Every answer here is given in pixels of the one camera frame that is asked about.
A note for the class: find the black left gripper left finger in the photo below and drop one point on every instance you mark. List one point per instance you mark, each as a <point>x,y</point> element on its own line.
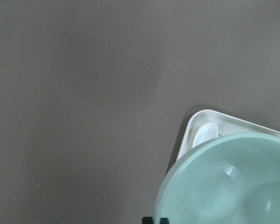
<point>147,220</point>

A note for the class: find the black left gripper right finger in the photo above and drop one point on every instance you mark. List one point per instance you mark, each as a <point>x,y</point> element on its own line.
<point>164,220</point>

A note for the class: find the green bowl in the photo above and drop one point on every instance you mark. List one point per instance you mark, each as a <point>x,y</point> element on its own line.
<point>230,180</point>

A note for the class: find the white plastic spoon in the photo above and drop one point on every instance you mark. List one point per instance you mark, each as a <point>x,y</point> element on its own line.
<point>205,133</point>

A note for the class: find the cream serving tray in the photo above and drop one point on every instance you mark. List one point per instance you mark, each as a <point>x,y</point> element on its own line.
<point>227,125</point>

